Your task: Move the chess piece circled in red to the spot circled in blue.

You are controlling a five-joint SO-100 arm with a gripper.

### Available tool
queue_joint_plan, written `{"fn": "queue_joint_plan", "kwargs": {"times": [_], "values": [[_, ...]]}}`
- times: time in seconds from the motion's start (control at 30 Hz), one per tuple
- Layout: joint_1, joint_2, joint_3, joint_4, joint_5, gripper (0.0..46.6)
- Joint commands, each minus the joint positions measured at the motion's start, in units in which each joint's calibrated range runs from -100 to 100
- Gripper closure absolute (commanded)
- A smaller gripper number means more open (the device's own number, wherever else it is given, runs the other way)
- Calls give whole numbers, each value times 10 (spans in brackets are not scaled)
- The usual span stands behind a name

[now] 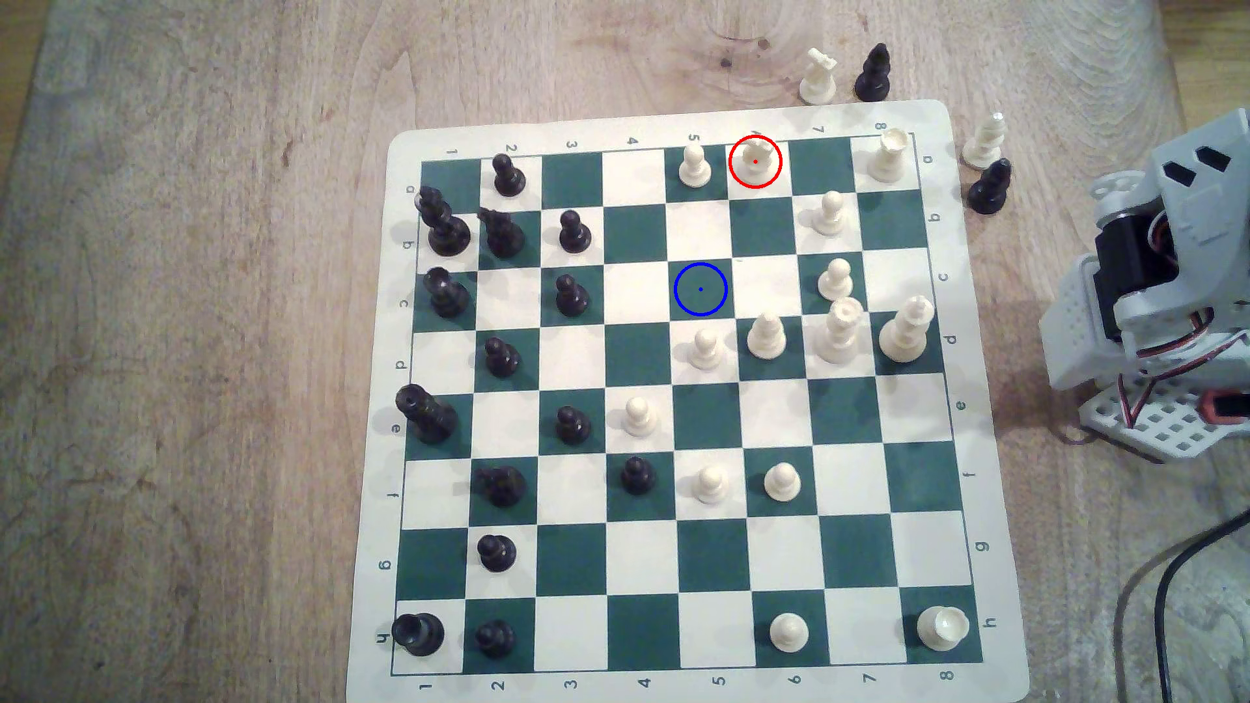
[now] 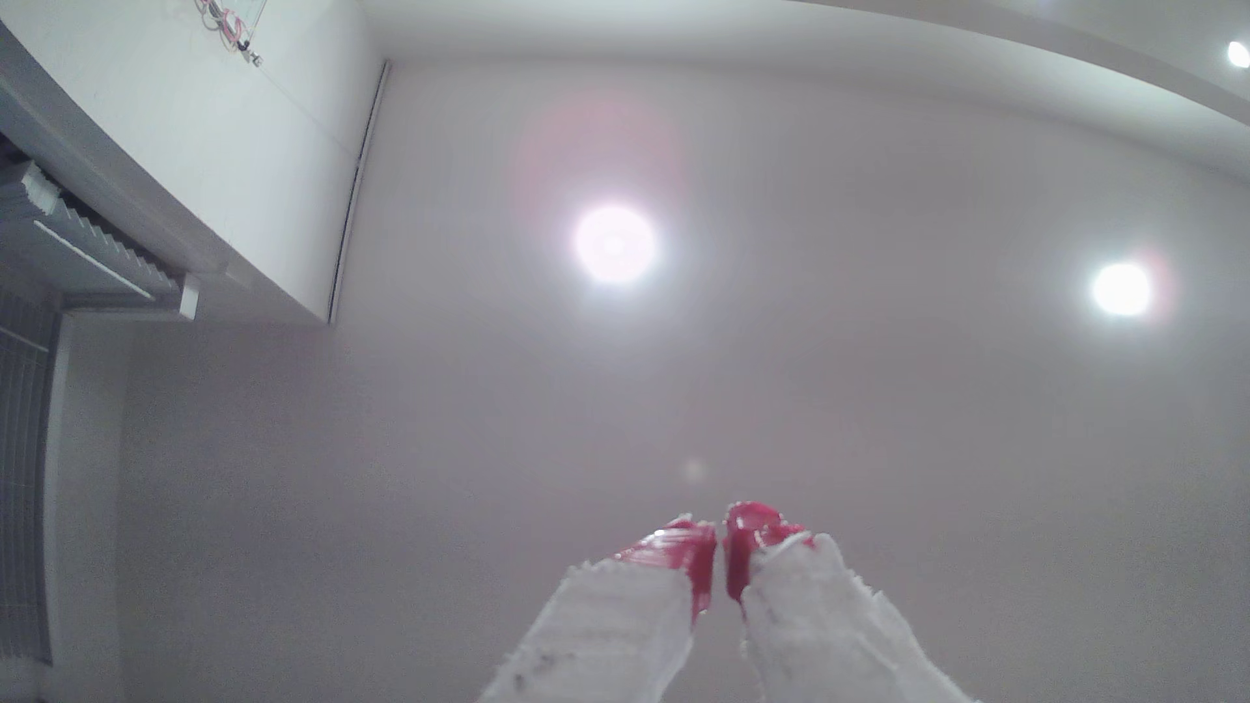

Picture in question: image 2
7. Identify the grey window blind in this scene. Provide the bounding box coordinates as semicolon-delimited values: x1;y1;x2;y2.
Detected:
0;293;56;667

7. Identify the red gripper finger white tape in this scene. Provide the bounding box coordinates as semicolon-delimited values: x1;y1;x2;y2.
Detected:
725;501;980;703
477;516;719;703

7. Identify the red wire bundle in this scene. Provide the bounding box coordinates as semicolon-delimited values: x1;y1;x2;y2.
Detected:
195;0;267;68

